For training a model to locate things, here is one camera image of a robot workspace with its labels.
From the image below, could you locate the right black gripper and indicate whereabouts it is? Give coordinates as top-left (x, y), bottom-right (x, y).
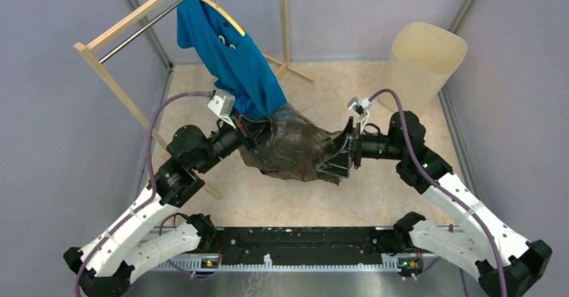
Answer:
top-left (316, 117), bottom-right (405, 177)

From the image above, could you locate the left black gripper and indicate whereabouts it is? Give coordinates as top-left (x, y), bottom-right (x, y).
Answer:
top-left (195, 106), bottom-right (279, 174)

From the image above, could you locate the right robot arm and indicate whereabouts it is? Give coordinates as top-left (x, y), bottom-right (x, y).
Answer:
top-left (317, 111), bottom-right (552, 296)

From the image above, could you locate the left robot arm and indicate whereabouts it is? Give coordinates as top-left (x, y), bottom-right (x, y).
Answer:
top-left (64, 115), bottom-right (271, 296)

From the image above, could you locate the cream plastic trash bin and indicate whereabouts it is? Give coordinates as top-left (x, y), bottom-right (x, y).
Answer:
top-left (380, 21), bottom-right (468, 115)

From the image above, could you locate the blue t-shirt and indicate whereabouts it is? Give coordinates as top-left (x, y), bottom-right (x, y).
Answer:
top-left (176, 0), bottom-right (288, 117)

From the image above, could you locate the wooden clothes hanger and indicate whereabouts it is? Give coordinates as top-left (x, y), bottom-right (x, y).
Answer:
top-left (200, 0), bottom-right (246, 37)

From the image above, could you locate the wooden clothes rack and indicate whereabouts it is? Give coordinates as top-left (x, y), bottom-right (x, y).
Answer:
top-left (83, 0), bottom-right (289, 198)

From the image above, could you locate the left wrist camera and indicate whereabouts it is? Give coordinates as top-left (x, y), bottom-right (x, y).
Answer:
top-left (207, 90), bottom-right (236, 129)

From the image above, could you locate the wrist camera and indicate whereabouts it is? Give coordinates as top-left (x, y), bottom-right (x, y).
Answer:
top-left (347, 97), bottom-right (372, 134)
top-left (207, 90), bottom-right (236, 129)

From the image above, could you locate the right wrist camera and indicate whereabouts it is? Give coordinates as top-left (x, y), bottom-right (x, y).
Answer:
top-left (347, 97), bottom-right (372, 134)

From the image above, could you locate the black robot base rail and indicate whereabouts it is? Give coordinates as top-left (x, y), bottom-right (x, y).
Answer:
top-left (192, 227), bottom-right (426, 268)

